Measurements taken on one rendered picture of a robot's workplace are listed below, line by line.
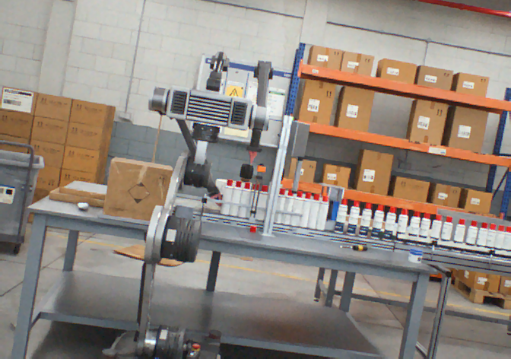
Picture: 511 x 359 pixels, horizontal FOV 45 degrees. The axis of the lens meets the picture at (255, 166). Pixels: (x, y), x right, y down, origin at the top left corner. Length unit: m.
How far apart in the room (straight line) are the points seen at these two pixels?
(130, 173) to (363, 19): 5.67
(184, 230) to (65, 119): 4.41
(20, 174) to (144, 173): 2.48
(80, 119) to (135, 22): 1.98
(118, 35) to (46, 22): 0.94
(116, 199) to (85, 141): 3.72
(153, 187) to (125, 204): 0.16
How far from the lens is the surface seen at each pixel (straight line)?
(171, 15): 8.19
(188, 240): 2.50
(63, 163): 6.80
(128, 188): 3.06
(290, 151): 3.36
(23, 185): 5.42
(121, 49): 8.23
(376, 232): 3.69
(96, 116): 6.74
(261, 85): 3.28
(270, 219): 3.40
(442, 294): 3.75
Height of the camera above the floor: 1.37
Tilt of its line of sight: 3 degrees down
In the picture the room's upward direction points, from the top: 10 degrees clockwise
